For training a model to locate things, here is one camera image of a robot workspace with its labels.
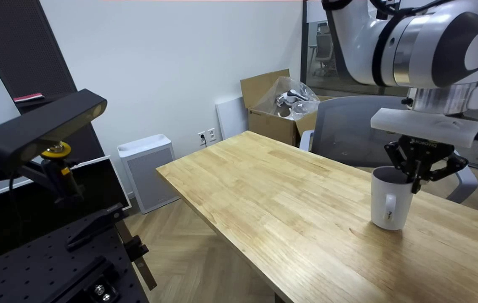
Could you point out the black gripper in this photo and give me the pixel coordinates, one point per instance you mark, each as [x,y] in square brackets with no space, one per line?
[426,152]

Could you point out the white ceramic mug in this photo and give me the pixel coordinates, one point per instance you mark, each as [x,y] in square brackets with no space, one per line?
[390,200]

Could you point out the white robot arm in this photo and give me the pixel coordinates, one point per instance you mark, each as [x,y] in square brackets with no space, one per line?
[417,45]

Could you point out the grey mesh office chair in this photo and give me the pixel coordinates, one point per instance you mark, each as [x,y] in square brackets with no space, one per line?
[345,136]

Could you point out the clear plastic bag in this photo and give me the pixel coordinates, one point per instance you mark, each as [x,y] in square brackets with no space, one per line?
[291,99]

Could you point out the brown cardboard box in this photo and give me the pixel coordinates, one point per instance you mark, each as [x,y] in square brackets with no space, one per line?
[269,127]

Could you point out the white flat panel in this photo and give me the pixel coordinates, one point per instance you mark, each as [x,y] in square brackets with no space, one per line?
[230,119]

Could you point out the white air purifier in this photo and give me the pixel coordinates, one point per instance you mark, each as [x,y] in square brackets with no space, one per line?
[148,174]

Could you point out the black clamp lever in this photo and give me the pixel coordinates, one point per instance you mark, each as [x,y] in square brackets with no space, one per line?
[96,225]

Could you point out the red flat item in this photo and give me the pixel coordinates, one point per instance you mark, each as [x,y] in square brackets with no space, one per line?
[28,99]

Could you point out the black perforated breadboard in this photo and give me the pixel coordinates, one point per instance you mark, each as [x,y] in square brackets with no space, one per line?
[25,275]

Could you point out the black diagonal board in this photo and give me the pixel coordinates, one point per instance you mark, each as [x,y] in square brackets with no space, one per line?
[20,51]

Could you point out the white wrist camera plate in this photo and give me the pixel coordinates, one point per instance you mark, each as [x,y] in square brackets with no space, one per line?
[424,127]

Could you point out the black window frame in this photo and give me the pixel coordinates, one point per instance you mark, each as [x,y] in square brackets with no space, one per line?
[304,51]

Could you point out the white wall outlet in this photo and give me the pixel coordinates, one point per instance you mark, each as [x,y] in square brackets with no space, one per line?
[207,137]

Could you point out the black metal bracket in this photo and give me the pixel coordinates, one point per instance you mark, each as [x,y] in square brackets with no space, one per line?
[138,255]

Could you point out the camera mount with yellow knob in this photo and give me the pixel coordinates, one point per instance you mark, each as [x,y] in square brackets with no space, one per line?
[59,163]

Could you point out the black stereo camera bar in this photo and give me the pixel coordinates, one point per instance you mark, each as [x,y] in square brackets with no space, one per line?
[30,132]

